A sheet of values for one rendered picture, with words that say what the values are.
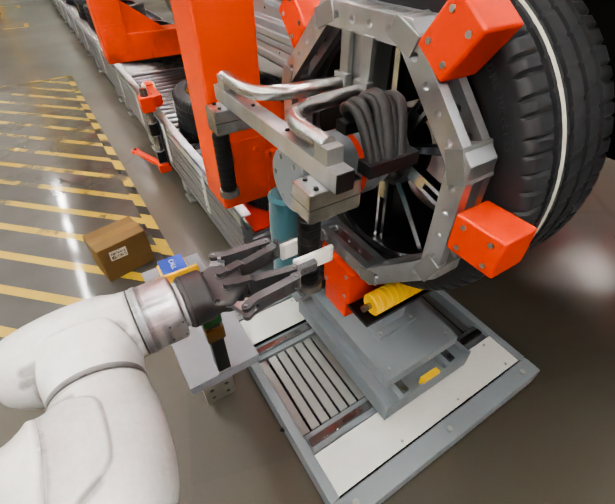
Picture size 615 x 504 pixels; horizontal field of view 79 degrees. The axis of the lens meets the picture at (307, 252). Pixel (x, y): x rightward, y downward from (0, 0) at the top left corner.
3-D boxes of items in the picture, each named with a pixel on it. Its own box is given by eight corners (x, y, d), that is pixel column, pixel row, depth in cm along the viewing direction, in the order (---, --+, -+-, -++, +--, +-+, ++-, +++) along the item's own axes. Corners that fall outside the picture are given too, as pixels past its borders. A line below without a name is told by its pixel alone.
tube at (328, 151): (431, 135, 56) (449, 58, 49) (326, 168, 49) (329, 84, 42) (359, 99, 67) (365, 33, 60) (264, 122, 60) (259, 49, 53)
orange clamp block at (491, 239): (475, 232, 65) (521, 262, 59) (443, 248, 62) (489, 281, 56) (488, 198, 60) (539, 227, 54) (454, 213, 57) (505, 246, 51)
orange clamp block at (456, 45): (475, 75, 54) (527, 23, 46) (437, 84, 51) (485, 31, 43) (452, 36, 55) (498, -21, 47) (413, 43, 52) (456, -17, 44)
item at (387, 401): (463, 365, 127) (472, 349, 121) (383, 422, 113) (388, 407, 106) (370, 277, 159) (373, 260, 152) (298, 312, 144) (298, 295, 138)
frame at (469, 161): (438, 320, 80) (548, 33, 44) (416, 334, 77) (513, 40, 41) (305, 200, 114) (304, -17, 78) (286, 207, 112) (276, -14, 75)
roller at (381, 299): (451, 278, 103) (457, 263, 99) (368, 324, 91) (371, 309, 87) (435, 266, 106) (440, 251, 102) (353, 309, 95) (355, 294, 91)
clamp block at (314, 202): (360, 207, 56) (364, 176, 52) (309, 226, 52) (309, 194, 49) (340, 191, 59) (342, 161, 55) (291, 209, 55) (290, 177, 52)
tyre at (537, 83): (380, 227, 129) (597, 292, 74) (324, 251, 120) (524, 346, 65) (352, 9, 104) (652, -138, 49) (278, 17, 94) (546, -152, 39)
